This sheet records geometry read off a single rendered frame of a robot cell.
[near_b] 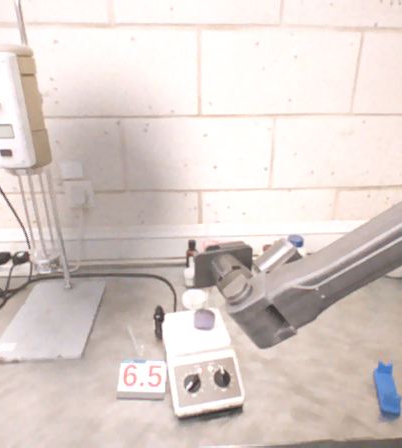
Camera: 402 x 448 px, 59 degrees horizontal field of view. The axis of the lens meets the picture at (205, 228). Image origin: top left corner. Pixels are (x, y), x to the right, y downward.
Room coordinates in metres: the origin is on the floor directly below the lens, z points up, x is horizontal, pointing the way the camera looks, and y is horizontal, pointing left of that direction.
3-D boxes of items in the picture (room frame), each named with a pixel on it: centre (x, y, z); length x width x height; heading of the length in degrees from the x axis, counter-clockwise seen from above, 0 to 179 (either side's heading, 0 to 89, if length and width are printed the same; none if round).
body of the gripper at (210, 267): (0.50, -0.04, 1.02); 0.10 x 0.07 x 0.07; 108
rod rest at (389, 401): (0.51, -0.35, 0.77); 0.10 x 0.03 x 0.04; 164
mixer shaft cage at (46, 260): (0.75, 0.38, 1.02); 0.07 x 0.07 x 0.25
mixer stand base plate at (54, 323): (0.74, 0.38, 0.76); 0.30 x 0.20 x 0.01; 4
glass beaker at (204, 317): (0.60, 0.00, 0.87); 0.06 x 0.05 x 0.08; 112
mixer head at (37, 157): (0.73, 0.38, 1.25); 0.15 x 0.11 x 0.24; 4
